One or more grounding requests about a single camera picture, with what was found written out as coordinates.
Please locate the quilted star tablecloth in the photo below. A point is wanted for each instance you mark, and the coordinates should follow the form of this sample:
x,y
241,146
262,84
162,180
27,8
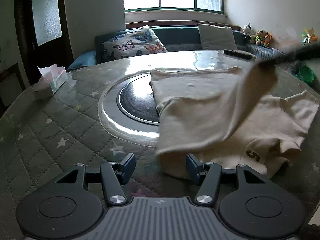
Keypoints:
x,y
52,149

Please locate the grey square pillow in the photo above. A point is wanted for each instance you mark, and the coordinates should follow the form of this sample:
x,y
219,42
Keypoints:
x,y
216,38

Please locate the black remote control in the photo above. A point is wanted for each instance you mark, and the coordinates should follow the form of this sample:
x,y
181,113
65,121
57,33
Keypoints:
x,y
240,55

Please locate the butterfly print pillow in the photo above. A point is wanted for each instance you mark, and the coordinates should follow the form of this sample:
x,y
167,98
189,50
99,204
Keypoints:
x,y
136,42

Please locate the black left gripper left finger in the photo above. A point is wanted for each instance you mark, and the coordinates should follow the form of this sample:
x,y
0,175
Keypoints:
x,y
114,175

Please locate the cream beige shirt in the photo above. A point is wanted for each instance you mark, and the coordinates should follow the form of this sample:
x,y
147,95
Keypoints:
x,y
228,117

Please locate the round black table inset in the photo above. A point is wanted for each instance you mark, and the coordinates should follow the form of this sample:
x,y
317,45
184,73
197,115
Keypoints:
x,y
135,99

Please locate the orange plush toy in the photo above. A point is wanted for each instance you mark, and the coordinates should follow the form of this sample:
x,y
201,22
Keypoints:
x,y
268,39

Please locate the blue corner sofa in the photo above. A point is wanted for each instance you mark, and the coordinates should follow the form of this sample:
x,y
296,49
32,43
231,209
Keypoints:
x,y
174,38

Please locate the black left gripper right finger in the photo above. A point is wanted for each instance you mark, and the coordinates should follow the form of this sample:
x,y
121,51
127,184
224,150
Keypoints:
x,y
207,176

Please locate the dark wooden door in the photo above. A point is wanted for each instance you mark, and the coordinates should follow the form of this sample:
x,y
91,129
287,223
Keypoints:
x,y
42,34

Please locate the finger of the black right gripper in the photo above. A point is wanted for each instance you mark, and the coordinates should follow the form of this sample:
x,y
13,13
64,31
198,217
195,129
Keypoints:
x,y
303,54

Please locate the tissue box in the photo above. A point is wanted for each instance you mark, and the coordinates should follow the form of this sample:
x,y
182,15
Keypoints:
x,y
52,78

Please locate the cow plush toy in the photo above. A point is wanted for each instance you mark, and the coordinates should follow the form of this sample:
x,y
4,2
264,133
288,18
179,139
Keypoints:
x,y
247,30

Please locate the green plastic basin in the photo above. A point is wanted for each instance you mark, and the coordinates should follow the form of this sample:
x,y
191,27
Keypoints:
x,y
306,74

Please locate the yellow green plush toy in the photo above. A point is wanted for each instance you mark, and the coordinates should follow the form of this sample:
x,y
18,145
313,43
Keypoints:
x,y
260,37

